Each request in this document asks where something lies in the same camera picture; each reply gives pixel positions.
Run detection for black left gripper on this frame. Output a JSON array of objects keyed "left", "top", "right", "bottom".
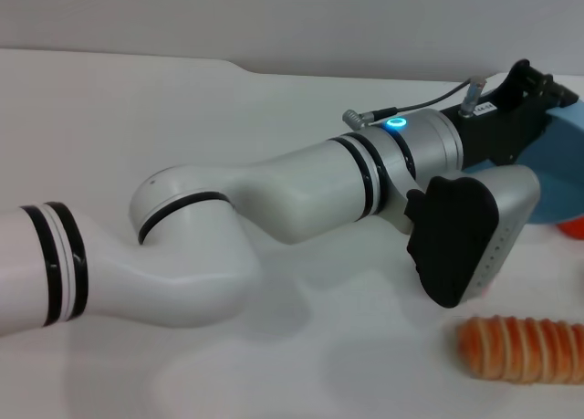
[{"left": 455, "top": 58, "right": 578, "bottom": 171}]

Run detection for blue bowl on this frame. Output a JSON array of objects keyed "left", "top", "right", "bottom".
[{"left": 464, "top": 100, "right": 584, "bottom": 226}]

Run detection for red toy fruit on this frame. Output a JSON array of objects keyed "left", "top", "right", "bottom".
[{"left": 555, "top": 217, "right": 584, "bottom": 242}]

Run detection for orange striped toy bread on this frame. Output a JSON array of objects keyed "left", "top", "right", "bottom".
[{"left": 455, "top": 315, "right": 584, "bottom": 386}]

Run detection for black wrist cable with plugs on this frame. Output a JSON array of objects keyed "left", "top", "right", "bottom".
[{"left": 342, "top": 73, "right": 489, "bottom": 129}]

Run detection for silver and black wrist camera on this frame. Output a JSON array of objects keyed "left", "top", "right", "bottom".
[{"left": 405, "top": 164, "right": 542, "bottom": 310}]

